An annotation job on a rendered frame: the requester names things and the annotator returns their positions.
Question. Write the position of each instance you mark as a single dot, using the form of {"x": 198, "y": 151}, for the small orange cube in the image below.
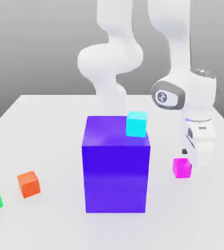
{"x": 29, "y": 185}

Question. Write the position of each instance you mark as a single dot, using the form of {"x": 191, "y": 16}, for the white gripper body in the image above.
{"x": 203, "y": 152}

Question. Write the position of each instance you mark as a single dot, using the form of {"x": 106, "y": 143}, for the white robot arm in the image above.
{"x": 111, "y": 58}

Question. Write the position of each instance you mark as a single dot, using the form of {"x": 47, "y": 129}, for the large purple box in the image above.
{"x": 115, "y": 175}

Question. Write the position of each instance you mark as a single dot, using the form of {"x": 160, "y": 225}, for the small magenta cube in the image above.
{"x": 181, "y": 169}

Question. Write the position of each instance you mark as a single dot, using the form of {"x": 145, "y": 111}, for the small cyan cube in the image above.
{"x": 136, "y": 125}

